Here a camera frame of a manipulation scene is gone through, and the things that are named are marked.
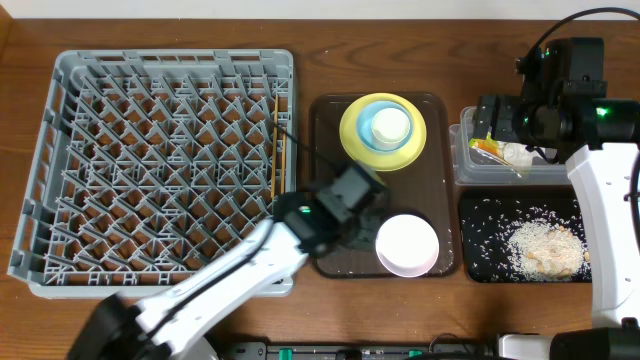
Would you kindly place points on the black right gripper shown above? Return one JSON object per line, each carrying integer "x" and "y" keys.
{"x": 508, "y": 107}

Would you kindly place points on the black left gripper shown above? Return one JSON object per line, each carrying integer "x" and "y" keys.
{"x": 365, "y": 232}

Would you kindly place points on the white tissue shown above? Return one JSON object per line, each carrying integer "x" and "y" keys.
{"x": 517, "y": 155}

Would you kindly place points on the green yellow snack wrapper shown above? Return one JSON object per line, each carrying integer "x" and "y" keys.
{"x": 489, "y": 152}

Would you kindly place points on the white pink bowl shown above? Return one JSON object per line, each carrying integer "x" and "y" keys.
{"x": 407, "y": 245}

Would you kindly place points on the pile of rice waste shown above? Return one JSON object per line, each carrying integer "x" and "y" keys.
{"x": 547, "y": 250}

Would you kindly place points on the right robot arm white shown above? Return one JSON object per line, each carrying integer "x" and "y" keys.
{"x": 606, "y": 184}

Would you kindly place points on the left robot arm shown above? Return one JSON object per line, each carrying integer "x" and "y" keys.
{"x": 168, "y": 324}

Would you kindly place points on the grey dishwasher rack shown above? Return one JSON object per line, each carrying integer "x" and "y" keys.
{"x": 149, "y": 165}

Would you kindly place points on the yellow plate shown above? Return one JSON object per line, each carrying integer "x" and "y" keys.
{"x": 380, "y": 161}

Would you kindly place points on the clear plastic bin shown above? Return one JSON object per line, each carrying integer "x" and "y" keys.
{"x": 466, "y": 172}

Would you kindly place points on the dark brown tray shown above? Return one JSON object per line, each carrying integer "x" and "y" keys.
{"x": 424, "y": 188}

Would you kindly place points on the black tray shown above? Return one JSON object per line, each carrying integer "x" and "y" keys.
{"x": 490, "y": 235}

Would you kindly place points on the light blue bowl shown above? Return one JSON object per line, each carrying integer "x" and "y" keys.
{"x": 365, "y": 117}

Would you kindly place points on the cream cup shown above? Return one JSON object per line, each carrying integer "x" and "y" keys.
{"x": 390, "y": 128}

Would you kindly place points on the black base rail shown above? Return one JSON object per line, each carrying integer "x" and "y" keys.
{"x": 254, "y": 348}

